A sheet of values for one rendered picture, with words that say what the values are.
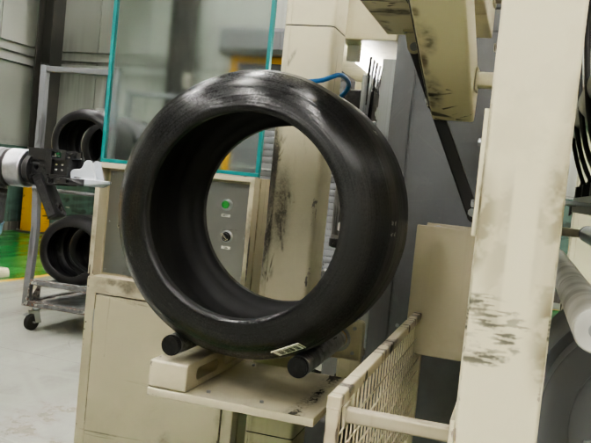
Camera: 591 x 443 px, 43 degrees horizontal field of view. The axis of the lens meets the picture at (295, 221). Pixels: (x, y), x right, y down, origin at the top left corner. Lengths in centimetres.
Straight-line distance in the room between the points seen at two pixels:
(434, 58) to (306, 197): 56
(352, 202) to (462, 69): 34
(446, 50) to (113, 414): 165
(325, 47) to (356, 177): 55
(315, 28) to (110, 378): 132
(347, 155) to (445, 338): 54
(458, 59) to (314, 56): 52
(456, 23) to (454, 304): 67
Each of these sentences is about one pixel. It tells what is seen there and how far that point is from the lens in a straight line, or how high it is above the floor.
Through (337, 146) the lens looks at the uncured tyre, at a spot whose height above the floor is 134.
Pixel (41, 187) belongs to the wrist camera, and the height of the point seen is 120.
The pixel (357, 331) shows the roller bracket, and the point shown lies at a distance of 186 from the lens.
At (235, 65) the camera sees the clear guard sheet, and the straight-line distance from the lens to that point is 240.
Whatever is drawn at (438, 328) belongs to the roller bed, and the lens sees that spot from 178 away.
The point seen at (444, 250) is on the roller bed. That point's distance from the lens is 176.
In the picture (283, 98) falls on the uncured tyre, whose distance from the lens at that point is 149.
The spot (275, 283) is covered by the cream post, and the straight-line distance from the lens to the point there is 192.
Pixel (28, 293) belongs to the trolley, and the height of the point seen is 28.
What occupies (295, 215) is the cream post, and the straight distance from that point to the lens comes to 190.
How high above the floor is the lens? 127
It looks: 3 degrees down
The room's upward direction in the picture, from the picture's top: 6 degrees clockwise
